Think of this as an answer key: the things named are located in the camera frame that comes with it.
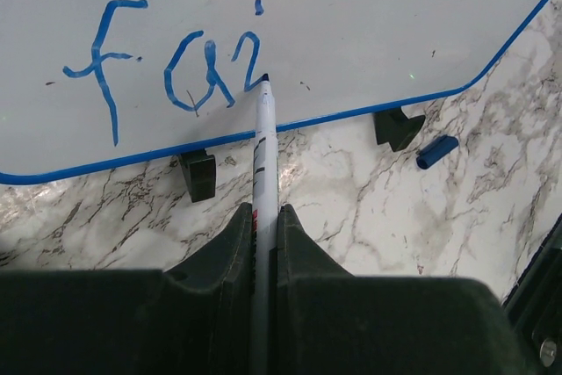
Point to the blue framed whiteboard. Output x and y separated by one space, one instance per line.
89 85

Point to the white blue whiteboard marker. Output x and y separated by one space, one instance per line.
264 219

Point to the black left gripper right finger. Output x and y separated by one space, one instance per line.
332 322

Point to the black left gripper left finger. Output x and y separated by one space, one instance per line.
191 319

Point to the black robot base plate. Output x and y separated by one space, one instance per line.
533 307

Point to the blue marker cap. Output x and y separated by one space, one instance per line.
436 150

